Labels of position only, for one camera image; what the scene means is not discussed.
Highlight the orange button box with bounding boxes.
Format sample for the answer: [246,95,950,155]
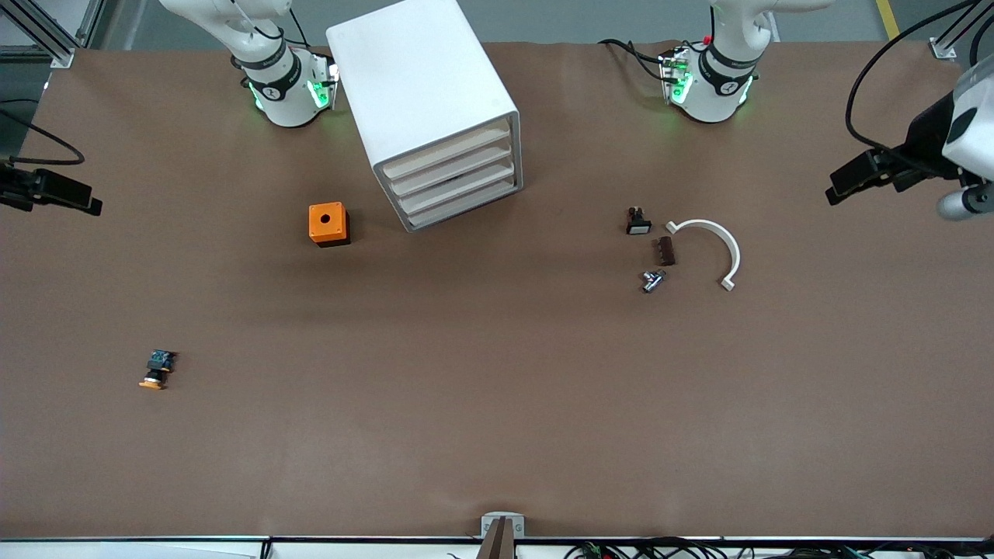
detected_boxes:
[308,202,351,248]

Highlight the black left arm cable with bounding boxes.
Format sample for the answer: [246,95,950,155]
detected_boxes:
[845,0,979,156]

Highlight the orange push button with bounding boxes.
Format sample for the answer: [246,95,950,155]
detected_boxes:
[139,349,179,391]

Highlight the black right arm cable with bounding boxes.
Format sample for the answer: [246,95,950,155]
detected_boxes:
[0,107,85,166]

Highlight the grey mount bracket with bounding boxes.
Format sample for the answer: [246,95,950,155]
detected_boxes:
[481,512,526,540]

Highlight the black base cable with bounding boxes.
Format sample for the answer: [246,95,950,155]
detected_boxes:
[598,38,673,82]

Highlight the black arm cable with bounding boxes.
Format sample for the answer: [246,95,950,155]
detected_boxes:
[845,0,979,156]
[0,107,85,166]

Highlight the white curved bracket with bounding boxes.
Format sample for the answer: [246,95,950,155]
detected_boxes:
[666,219,742,292]

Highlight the black cable bundle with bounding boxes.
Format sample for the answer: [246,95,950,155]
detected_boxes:
[563,537,994,559]

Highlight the white panel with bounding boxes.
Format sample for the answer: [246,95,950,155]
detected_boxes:
[0,541,261,559]

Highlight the brown post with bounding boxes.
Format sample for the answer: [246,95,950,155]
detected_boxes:
[475,518,518,559]

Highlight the aluminium frame profile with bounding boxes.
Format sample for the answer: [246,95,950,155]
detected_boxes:
[930,0,994,61]
[0,0,106,69]

